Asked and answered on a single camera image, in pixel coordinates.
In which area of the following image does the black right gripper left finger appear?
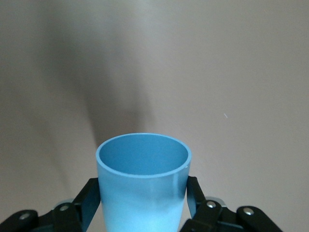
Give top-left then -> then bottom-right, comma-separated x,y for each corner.
0,178 -> 107,232

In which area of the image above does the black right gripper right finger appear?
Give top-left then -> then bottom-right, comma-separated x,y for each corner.
180,176 -> 283,232

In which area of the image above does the blue plastic cup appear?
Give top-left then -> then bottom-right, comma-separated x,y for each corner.
96,132 -> 193,232

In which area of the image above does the brown table mat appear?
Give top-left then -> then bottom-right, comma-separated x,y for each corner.
0,0 -> 309,232

